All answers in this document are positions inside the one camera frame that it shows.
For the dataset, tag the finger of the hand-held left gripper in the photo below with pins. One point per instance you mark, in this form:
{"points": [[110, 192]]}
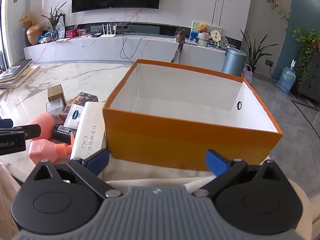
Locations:
{"points": [[31, 131], [6, 124]]}

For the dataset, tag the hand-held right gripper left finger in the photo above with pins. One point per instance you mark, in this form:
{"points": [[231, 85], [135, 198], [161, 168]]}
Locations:
{"points": [[98, 160]]}

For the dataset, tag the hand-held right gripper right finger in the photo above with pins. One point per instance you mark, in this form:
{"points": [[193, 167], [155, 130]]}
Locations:
{"points": [[216, 163]]}

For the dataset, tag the dark blue bottle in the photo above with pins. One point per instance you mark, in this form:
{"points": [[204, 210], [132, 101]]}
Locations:
{"points": [[62, 132]]}

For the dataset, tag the white tissue pack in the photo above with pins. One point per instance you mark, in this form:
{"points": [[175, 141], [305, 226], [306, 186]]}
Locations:
{"points": [[91, 125]]}

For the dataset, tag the small brown cardboard box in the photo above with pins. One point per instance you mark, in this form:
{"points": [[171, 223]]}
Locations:
{"points": [[56, 93]]}

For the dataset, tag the white tube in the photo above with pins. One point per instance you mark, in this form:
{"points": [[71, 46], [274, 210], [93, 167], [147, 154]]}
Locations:
{"points": [[75, 116]]}

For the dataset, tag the orange cardboard box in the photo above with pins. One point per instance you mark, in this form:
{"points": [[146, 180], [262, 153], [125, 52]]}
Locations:
{"points": [[175, 142]]}

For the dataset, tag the dark printed box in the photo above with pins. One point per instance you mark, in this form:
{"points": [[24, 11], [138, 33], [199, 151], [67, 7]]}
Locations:
{"points": [[85, 98]]}

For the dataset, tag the clear plastic box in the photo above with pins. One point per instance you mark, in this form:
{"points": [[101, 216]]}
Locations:
{"points": [[54, 107]]}

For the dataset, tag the stack of books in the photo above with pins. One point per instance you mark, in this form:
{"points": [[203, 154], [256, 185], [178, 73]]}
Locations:
{"points": [[25, 77]]}

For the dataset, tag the black hardcover book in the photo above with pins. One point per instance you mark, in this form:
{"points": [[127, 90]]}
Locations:
{"points": [[16, 70]]}

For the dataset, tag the beige cloth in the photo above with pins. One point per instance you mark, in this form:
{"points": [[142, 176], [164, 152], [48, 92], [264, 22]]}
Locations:
{"points": [[155, 176]]}

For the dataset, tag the white marble TV cabinet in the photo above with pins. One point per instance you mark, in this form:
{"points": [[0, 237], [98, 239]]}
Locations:
{"points": [[75, 50]]}

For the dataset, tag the gold vase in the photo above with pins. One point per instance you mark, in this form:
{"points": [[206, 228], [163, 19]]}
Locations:
{"points": [[34, 35]]}

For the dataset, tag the blue snack packet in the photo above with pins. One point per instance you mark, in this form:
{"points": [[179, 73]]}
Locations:
{"points": [[46, 38]]}

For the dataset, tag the woven basket bag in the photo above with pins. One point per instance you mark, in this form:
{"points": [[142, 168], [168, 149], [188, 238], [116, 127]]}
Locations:
{"points": [[247, 72]]}

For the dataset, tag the grey-blue trash can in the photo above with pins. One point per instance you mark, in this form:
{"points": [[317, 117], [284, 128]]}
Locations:
{"points": [[232, 62]]}

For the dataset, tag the red box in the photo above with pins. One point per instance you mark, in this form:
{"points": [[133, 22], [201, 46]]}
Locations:
{"points": [[70, 33], [81, 32]]}

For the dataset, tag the clear plastic bag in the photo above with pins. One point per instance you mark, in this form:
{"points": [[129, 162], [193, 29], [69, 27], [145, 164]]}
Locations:
{"points": [[60, 30]]}

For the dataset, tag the dried flower bunch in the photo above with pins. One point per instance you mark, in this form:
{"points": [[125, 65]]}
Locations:
{"points": [[26, 19]]}

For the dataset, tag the blue water jug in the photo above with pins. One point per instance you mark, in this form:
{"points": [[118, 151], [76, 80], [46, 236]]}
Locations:
{"points": [[286, 80]]}

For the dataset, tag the green plant in glass vase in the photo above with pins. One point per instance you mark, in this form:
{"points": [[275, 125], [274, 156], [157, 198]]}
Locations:
{"points": [[54, 21]]}

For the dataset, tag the black set-top box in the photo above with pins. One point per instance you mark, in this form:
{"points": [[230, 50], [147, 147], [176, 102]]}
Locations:
{"points": [[96, 35]]}

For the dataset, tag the potted snake plant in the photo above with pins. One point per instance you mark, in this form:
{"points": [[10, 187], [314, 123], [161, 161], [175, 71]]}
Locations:
{"points": [[255, 52]]}

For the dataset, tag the round decorative plate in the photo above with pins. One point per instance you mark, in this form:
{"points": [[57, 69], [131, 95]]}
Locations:
{"points": [[224, 42]]}

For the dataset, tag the white router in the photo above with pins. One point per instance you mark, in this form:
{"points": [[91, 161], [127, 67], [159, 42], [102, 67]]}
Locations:
{"points": [[107, 35]]}

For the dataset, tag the grey woven pot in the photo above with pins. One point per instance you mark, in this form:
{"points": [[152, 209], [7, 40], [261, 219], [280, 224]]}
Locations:
{"points": [[203, 40]]}

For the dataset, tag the dark grey cabinet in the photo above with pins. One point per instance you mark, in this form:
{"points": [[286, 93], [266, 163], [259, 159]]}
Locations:
{"points": [[311, 82]]}

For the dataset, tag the white fan-shaped ornament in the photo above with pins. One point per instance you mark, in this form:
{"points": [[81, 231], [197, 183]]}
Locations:
{"points": [[215, 35]]}

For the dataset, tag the green printed picture board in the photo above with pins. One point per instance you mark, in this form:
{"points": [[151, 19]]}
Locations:
{"points": [[193, 31]]}

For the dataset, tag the leafy potted vine plant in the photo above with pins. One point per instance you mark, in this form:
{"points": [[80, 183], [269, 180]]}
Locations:
{"points": [[308, 45]]}

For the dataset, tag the dark wall socket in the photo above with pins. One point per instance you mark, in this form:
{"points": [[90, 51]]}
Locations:
{"points": [[269, 62]]}

